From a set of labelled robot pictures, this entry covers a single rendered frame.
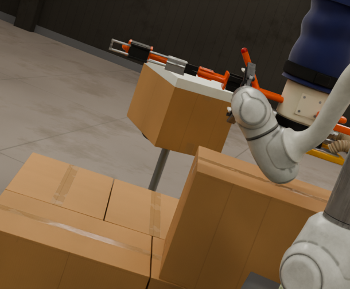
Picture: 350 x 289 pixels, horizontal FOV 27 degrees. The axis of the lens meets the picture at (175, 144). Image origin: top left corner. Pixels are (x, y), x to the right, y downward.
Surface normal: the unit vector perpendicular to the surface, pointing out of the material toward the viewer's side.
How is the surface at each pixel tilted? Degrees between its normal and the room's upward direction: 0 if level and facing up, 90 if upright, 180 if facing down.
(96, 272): 90
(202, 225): 90
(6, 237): 90
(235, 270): 90
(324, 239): 76
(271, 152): 101
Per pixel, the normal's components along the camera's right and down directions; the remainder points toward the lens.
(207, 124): 0.32, 0.32
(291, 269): -0.58, 0.11
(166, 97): -0.89, -0.22
